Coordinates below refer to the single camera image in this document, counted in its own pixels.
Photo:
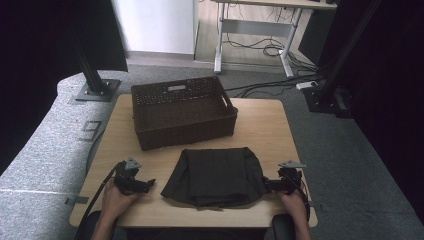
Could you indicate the white cabinet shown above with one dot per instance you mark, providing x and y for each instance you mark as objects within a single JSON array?
[{"x": 156, "y": 23}]

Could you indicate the person's right hand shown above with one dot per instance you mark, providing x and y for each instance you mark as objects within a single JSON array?
[{"x": 293, "y": 205}]

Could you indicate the person's lap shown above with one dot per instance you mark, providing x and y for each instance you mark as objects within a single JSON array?
[{"x": 196, "y": 234}]

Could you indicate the brown woven basket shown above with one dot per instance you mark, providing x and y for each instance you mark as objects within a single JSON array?
[{"x": 180, "y": 113}]

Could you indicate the dark pants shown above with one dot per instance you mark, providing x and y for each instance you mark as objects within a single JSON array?
[{"x": 216, "y": 176}]

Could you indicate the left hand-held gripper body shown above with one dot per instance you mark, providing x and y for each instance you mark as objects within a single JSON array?
[{"x": 128, "y": 180}]

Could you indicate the white power strip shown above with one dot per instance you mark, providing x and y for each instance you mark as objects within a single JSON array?
[{"x": 306, "y": 85}]

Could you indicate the black box under desk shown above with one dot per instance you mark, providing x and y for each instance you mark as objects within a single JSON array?
[{"x": 315, "y": 36}]

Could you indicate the grey tape strip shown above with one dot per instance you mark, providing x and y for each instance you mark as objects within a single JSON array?
[{"x": 76, "y": 200}]

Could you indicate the person's left hand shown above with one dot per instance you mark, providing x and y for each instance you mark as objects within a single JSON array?
[{"x": 115, "y": 201}]

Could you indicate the black curtain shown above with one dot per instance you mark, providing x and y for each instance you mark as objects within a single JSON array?
[
  {"x": 393, "y": 100},
  {"x": 40, "y": 50}
]

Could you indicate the black metal stand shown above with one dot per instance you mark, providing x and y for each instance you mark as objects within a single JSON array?
[
  {"x": 95, "y": 81},
  {"x": 328, "y": 96}
]

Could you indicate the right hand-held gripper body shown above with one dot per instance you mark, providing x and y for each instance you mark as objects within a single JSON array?
[{"x": 289, "y": 181}]

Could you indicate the white metal-legged desk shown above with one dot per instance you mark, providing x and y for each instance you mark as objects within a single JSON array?
[{"x": 253, "y": 27}]

